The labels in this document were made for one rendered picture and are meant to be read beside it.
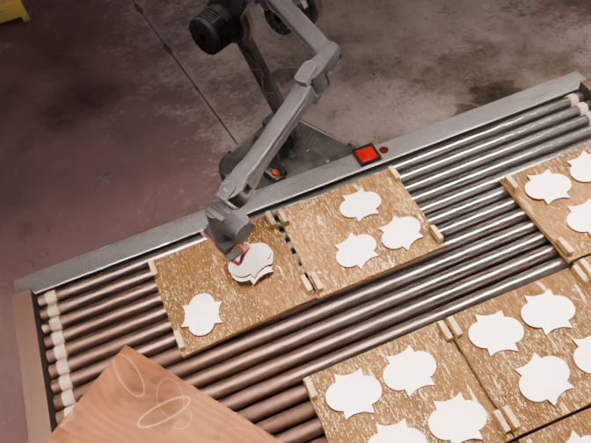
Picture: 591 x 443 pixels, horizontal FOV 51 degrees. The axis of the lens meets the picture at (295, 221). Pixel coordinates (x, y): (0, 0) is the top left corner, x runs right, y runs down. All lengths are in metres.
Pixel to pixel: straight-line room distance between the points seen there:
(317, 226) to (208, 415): 0.69
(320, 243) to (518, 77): 2.28
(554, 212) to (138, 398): 1.30
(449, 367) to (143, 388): 0.78
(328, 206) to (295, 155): 1.11
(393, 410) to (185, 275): 0.73
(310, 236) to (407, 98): 1.95
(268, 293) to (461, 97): 2.23
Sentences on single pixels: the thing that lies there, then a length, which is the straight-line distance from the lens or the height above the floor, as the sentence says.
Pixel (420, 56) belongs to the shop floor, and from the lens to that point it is 4.01.
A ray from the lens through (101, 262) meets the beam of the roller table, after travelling 2.06.
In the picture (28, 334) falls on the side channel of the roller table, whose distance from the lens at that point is 1.98.
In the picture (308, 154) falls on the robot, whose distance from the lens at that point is 3.07.
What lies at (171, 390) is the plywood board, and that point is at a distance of 1.63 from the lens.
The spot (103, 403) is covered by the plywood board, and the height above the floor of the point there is 1.04.
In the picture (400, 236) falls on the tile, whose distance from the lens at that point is 1.89.
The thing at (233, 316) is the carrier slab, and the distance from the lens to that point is 1.80.
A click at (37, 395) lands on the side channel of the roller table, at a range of 1.87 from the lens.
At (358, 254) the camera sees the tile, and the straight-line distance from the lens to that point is 1.86.
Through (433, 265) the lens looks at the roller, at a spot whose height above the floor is 0.92.
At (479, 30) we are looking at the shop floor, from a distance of 4.24.
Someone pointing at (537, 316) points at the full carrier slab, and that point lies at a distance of 1.80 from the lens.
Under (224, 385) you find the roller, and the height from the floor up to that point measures 0.92.
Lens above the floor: 2.48
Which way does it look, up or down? 52 degrees down
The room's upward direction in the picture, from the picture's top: 10 degrees counter-clockwise
